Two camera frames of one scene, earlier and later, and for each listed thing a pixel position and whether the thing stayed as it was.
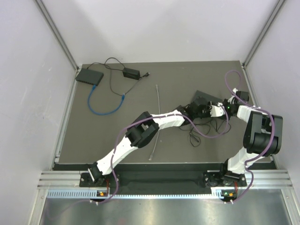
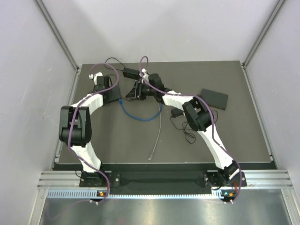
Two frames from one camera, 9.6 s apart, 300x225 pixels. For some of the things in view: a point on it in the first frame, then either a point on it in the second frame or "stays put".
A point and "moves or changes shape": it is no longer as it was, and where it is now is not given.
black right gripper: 225,102 -> 135,92
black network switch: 89,76 -> 111,95
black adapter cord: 194,139 -> 182,130
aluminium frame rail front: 255,179 stays put
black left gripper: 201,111 -> 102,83
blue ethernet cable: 100,113 -> 137,118
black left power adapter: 131,73 stays put
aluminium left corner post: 58,34 stays put
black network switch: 201,98 moves or changes shape
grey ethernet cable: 152,154 stays put
